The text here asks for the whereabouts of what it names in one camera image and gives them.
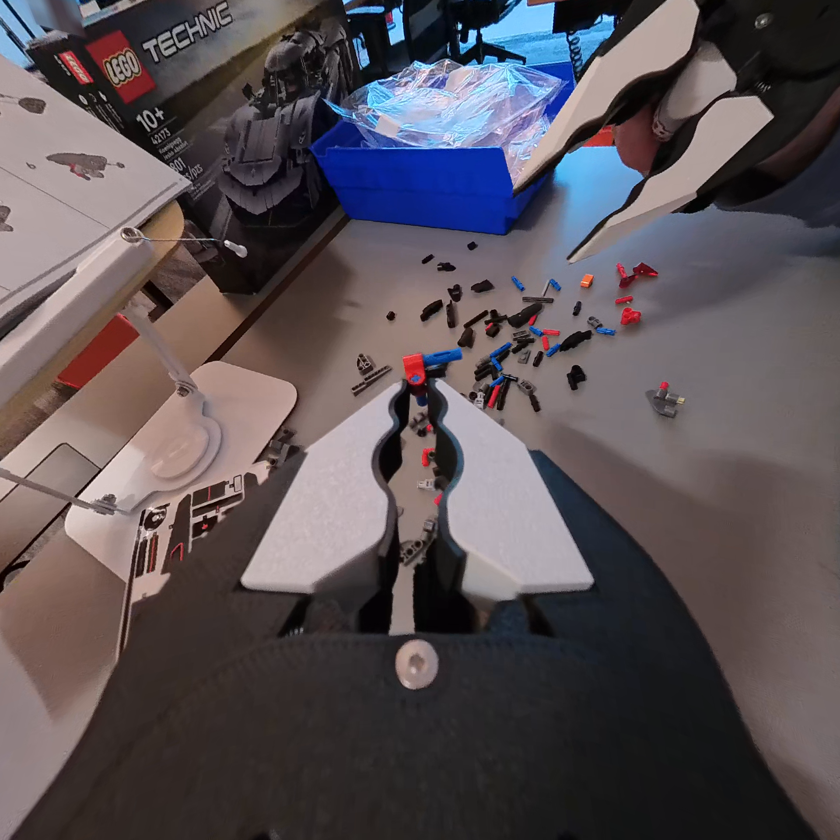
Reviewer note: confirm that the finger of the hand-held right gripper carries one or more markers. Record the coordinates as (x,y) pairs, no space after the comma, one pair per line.
(630,59)
(715,144)

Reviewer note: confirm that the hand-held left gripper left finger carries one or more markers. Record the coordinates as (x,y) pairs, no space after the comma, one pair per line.
(321,512)

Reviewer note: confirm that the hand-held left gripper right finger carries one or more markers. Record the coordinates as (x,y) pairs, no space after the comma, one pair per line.
(518,512)

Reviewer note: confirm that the blue lego pin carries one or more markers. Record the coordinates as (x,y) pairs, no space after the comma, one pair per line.
(443,358)
(420,392)

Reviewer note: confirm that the red lego connector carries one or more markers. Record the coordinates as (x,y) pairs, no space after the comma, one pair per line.
(413,367)

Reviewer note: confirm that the person's right forearm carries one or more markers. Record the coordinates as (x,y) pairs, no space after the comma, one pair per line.
(794,197)

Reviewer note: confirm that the dark grey lego connector assembly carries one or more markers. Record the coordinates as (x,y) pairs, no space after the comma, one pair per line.
(282,446)

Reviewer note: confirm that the dark grey lego liftarm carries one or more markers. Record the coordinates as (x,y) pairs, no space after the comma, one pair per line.
(371,382)

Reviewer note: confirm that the red lego claw piece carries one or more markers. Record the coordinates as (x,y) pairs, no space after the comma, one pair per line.
(640,272)

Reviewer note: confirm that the dark grey triangular lego plate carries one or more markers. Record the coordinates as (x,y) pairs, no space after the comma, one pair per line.
(365,363)

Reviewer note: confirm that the dark grey lego piece red pin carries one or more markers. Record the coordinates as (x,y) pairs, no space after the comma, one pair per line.
(664,399)

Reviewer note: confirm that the pile of loose lego pieces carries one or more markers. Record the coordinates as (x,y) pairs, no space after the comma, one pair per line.
(522,318)

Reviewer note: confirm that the black lego set box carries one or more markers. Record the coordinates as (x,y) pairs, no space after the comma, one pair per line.
(229,131)

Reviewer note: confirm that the person's right hand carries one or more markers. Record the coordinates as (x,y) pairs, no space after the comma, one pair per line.
(633,148)

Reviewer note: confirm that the sticker sheet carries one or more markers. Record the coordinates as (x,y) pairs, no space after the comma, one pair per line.
(190,518)

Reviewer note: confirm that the white book stand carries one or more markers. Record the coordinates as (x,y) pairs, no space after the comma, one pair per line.
(243,400)

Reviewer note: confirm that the black office chair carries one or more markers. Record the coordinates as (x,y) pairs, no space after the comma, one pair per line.
(472,33)

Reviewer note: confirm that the clear plastic bag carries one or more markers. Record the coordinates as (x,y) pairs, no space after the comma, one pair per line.
(446,105)

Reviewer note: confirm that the blue plastic bin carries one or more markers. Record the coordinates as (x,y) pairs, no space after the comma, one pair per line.
(420,184)

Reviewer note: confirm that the red plastic bin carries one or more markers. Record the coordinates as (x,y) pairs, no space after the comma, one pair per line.
(98,351)

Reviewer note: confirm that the instruction booklet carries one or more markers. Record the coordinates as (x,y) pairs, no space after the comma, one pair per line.
(65,164)

